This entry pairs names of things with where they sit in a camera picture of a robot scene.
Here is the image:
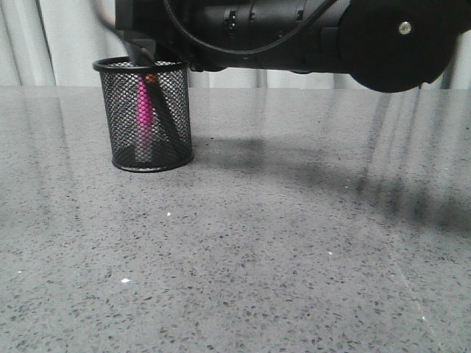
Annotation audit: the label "white curtain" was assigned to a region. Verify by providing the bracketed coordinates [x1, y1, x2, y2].
[1, 1, 470, 89]

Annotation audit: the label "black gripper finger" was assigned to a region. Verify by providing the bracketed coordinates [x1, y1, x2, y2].
[122, 31, 155, 67]

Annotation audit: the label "black mesh pen bin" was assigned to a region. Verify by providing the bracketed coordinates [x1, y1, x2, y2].
[93, 57, 194, 173]

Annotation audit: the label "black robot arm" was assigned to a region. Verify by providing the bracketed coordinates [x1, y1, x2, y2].
[115, 1, 470, 93]

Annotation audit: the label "pink highlighter pen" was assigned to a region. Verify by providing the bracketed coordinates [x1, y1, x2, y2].
[135, 76, 153, 163]

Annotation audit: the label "grey orange scissors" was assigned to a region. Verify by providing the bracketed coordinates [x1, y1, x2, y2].
[144, 74, 183, 160]

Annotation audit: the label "black cable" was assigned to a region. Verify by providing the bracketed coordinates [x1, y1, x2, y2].
[91, 0, 338, 55]

